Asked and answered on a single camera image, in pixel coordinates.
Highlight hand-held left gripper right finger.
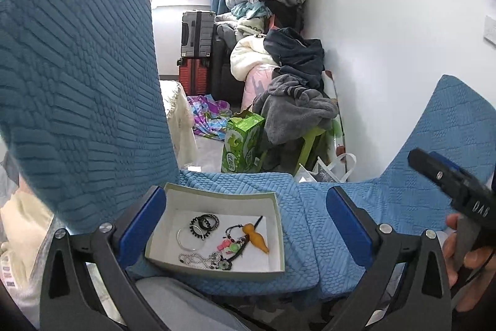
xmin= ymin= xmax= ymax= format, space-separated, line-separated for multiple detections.
xmin=325 ymin=186 xmax=454 ymax=331

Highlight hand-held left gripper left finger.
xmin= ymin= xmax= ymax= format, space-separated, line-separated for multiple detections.
xmin=39 ymin=186 xmax=167 ymax=331

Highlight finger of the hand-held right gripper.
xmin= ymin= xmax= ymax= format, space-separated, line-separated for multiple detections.
xmin=408 ymin=148 xmax=467 ymax=202

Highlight silver bangle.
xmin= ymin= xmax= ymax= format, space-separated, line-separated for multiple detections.
xmin=177 ymin=226 xmax=207 ymax=251

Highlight black spiral hair tie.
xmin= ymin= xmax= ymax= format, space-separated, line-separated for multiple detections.
xmin=189 ymin=214 xmax=220 ymax=239

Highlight silver bead chain necklace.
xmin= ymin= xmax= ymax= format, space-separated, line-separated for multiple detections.
xmin=178 ymin=251 xmax=225 ymax=270

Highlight pale green cardboard box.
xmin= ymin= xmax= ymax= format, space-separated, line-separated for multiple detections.
xmin=144 ymin=182 xmax=286 ymax=281

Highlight orange gourd pendant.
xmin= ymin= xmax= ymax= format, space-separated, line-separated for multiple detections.
xmin=242 ymin=223 xmax=270 ymax=255

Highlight person's right hand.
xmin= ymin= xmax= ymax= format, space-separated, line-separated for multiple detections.
xmin=442 ymin=212 xmax=496 ymax=313

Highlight white tote bag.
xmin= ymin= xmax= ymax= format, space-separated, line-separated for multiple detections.
xmin=294 ymin=153 xmax=357 ymax=183

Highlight person's grey trousers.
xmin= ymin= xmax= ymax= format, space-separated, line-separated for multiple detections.
xmin=132 ymin=275 xmax=249 ymax=331

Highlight green plastic stool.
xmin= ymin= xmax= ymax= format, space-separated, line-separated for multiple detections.
xmin=258 ymin=125 xmax=331 ymax=173

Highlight cream lace table cover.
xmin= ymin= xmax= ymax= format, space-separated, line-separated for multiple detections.
xmin=160 ymin=80 xmax=198 ymax=169

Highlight rolled leaf print mat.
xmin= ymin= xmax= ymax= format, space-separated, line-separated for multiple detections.
xmin=321 ymin=69 xmax=348 ymax=161

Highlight white printed garment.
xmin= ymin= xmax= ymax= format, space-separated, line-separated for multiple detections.
xmin=0 ymin=153 xmax=57 ymax=326

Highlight green printed carton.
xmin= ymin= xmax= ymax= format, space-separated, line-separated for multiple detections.
xmin=221 ymin=111 xmax=266 ymax=173

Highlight colourful cloth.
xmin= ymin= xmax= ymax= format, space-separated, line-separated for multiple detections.
xmin=187 ymin=94 xmax=233 ymax=141

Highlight grey fleece garment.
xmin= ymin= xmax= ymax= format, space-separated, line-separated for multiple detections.
xmin=254 ymin=77 xmax=339 ymax=145

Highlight red suitcase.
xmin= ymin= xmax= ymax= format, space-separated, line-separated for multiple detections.
xmin=178 ymin=57 xmax=214 ymax=95

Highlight pink blanket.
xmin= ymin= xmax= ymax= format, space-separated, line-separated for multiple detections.
xmin=242 ymin=67 xmax=280 ymax=111

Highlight dark navy garment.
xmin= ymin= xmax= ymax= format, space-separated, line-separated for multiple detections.
xmin=263 ymin=28 xmax=325 ymax=91

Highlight black armchair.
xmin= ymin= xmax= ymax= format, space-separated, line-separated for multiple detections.
xmin=212 ymin=23 xmax=243 ymax=104

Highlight grey suitcase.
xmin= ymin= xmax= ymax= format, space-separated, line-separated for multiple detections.
xmin=180 ymin=10 xmax=216 ymax=58

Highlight white quilt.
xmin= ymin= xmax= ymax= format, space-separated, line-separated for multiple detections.
xmin=230 ymin=36 xmax=280 ymax=81

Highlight white wall socket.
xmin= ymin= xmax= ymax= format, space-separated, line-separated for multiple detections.
xmin=483 ymin=15 xmax=496 ymax=45

